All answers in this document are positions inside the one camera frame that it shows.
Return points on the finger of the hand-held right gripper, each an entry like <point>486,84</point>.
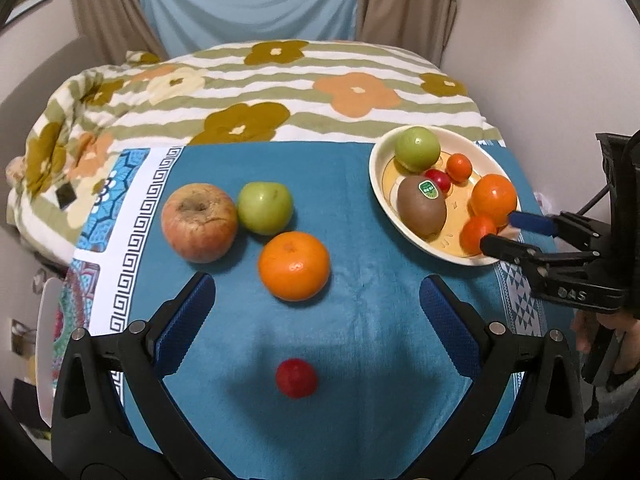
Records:
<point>510,250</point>
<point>530,223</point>

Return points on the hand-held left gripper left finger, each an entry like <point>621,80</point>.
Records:
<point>182,327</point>

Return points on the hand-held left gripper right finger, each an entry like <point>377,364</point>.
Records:
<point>450,327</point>

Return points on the small tangerine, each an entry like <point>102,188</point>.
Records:
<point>459,167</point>
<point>475,232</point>

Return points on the large orange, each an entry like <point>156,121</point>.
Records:
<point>494,199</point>

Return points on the brown kiwi with green sticker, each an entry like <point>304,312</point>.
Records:
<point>421,210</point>

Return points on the red cherry tomato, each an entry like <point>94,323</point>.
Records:
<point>439,179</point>
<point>296,378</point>

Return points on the green apple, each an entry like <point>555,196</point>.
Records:
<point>417,148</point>
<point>265,207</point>

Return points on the cream bowl with cartoon print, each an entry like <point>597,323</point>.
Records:
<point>385,185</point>

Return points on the person's right hand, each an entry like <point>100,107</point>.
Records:
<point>627,355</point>

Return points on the clear plastic bag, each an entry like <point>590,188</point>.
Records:
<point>544,203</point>

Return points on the blue patterned tablecloth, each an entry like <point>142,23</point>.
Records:
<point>360,340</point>

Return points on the red apple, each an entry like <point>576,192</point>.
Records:
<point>199,222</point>

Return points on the medium orange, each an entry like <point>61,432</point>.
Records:
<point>294,266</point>

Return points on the black smartphone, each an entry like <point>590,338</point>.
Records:
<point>65,197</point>

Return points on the beige curtain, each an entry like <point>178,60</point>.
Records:
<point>110,5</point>
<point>405,5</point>

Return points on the floral striped blanket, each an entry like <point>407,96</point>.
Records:
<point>300,95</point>

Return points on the grey bed headboard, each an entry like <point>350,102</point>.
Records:
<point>30,80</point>

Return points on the light blue hanging cloth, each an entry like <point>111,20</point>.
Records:
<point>250,5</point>

